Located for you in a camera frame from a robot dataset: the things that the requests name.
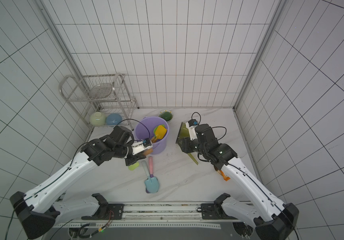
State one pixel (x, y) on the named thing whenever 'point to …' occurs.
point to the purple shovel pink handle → (151, 166)
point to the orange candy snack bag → (225, 177)
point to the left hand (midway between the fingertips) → (139, 156)
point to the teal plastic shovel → (152, 184)
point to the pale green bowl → (98, 119)
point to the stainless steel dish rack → (103, 100)
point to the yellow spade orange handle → (160, 133)
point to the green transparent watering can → (183, 132)
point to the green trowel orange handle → (152, 139)
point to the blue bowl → (113, 119)
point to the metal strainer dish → (100, 91)
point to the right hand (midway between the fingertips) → (176, 142)
